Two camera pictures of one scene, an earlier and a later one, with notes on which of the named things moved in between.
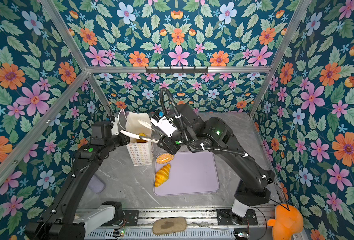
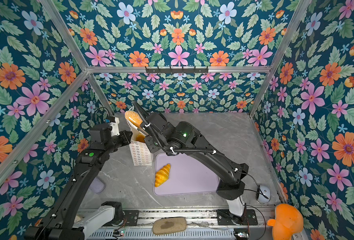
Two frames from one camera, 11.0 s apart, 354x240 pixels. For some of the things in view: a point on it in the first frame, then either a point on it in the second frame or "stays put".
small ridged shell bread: [140, 140] stays put
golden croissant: [162, 176] stays put
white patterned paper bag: [140, 152] stays put
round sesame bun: [164, 158] -> [134, 118]
